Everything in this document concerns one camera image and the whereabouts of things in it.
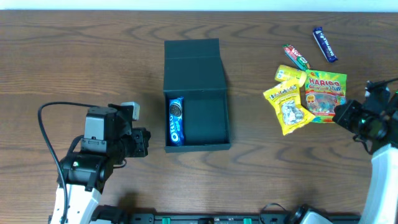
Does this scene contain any green Haribo gummy bag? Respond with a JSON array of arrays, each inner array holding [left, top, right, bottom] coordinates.
[[305, 70, 347, 123]]

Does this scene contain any blue Oreo cookie pack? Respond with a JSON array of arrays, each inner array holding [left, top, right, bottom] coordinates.
[[169, 97, 185, 146]]

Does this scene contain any yellow Hacks candy bag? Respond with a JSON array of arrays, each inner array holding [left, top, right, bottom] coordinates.
[[263, 79, 315, 136]]

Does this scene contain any black gift box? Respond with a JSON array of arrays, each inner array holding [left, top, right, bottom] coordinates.
[[163, 39, 231, 153]]

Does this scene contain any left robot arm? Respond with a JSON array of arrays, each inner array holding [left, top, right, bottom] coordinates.
[[50, 101, 150, 223]]

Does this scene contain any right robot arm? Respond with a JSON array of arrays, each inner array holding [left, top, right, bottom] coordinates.
[[332, 78, 397, 224]]

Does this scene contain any red green snack bar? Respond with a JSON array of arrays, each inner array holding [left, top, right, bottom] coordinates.
[[282, 44, 311, 71]]

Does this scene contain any dark blue chocolate bar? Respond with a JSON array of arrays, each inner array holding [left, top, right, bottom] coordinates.
[[312, 27, 338, 63]]

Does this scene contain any left black cable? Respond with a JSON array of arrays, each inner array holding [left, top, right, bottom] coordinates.
[[37, 101, 100, 224]]

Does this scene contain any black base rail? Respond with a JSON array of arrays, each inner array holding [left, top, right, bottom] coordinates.
[[90, 203, 363, 224]]

